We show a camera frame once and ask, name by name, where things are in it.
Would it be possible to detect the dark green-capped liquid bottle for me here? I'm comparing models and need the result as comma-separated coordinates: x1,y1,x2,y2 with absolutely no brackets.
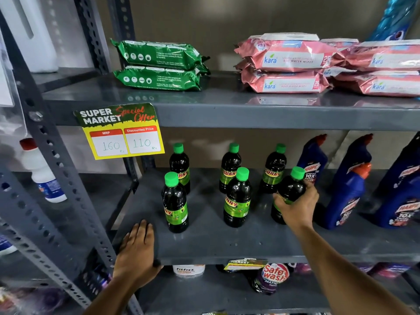
271,166,306,225

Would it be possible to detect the green wipes packet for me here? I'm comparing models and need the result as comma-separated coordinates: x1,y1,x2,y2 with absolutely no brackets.
113,66,210,92
110,38,210,72

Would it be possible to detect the white labelled tub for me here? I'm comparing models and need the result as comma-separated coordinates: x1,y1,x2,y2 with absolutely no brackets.
172,264,206,278

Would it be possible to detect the dark purple detergent pouch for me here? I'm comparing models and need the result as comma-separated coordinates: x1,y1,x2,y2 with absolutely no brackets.
248,263,296,295

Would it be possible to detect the purple packet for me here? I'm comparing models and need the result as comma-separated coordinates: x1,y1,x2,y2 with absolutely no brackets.
356,262,412,280

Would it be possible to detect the small yellow green price tag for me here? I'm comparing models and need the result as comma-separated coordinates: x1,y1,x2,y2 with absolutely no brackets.
223,258,268,271

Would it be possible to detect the person's right forearm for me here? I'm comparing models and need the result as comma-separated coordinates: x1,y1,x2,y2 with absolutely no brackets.
288,221,415,315

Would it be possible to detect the large white plastic container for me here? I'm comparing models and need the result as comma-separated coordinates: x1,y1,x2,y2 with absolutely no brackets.
0,0,60,73

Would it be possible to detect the yellow green price sign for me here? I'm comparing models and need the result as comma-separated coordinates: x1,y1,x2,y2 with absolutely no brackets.
73,103,165,160

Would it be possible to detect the blue toilet cleaner bottle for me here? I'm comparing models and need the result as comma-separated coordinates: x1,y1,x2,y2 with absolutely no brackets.
370,174,420,230
319,162,373,231
331,133,375,187
377,132,420,194
297,134,329,194

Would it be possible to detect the person's left forearm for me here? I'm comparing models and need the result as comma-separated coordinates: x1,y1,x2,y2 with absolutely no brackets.
84,275,155,315

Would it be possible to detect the blue white packet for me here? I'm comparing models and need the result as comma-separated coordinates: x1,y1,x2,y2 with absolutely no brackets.
0,234,18,257

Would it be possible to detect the light blue patterned bottle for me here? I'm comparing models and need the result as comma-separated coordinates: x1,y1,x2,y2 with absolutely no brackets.
367,0,420,42

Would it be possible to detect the person's right hand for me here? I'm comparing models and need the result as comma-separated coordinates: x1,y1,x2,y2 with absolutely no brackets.
273,180,320,228

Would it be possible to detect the group of dark bottles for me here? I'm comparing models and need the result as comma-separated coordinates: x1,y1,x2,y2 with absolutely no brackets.
161,142,287,234

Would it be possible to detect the person's left hand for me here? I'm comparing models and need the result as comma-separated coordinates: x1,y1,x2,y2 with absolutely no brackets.
112,220,163,289

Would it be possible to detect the grey metal shelf rack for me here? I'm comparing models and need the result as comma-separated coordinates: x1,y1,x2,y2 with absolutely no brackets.
0,0,420,315

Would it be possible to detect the white bottle red cap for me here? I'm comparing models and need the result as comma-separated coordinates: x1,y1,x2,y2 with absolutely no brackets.
19,138,68,204

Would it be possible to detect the stack of pink wipes packets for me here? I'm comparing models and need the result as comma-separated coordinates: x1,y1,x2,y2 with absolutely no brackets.
234,33,420,97

